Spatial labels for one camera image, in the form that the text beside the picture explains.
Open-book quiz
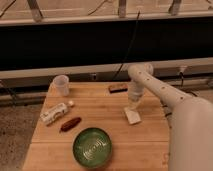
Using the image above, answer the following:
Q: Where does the green glass bowl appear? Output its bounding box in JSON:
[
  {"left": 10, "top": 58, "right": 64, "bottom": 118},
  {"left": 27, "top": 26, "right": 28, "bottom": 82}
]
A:
[{"left": 72, "top": 127, "right": 112, "bottom": 169}]

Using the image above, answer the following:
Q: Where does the black cable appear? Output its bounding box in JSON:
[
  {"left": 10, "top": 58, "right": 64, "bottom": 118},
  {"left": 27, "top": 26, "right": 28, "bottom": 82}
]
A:
[{"left": 111, "top": 10, "right": 142, "bottom": 82}]

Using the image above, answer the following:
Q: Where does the brown sausage toy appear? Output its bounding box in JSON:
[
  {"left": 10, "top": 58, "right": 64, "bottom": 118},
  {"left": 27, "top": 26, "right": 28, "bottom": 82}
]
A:
[{"left": 60, "top": 117, "right": 81, "bottom": 132}]

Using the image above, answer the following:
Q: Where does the white sponge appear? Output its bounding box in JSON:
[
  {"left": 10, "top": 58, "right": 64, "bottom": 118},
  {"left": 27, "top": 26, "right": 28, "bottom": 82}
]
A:
[{"left": 124, "top": 107, "right": 141, "bottom": 125}]

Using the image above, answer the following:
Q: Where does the translucent plastic cup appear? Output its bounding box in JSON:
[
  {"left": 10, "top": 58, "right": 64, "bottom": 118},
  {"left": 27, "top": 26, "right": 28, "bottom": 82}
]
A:
[{"left": 53, "top": 75, "right": 69, "bottom": 96}]

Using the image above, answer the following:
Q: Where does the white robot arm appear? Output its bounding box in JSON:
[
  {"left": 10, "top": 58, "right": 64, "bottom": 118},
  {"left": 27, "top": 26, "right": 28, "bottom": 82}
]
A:
[{"left": 128, "top": 63, "right": 213, "bottom": 171}]

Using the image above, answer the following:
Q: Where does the brown rectangular block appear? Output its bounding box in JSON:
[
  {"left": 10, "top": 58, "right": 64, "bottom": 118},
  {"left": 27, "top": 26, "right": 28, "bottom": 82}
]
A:
[{"left": 108, "top": 84, "right": 128, "bottom": 93}]

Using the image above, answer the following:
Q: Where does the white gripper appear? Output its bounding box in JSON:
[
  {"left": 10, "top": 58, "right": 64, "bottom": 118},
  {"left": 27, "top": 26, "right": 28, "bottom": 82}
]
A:
[{"left": 128, "top": 81, "right": 144, "bottom": 110}]

